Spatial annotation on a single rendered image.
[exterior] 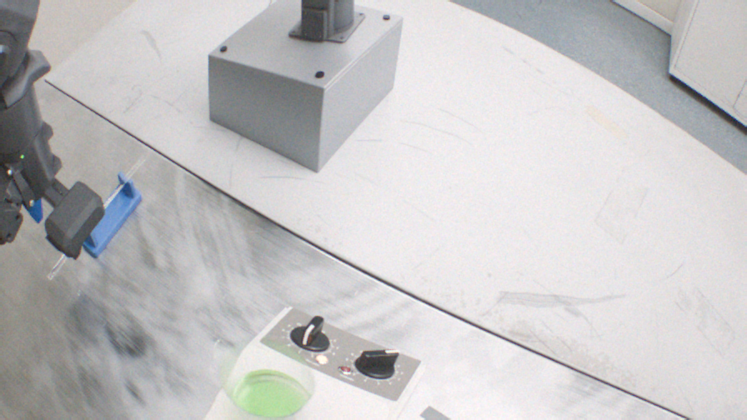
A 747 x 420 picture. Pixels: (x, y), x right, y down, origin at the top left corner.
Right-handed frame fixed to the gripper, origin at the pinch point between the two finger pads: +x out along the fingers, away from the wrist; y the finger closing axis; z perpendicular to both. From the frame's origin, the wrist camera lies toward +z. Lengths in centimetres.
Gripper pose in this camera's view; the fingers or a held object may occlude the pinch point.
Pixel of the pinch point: (48, 217)
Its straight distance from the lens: 59.5
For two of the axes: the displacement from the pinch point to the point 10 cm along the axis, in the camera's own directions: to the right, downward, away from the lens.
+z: -4.8, 6.6, -5.8
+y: 8.7, 4.3, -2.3
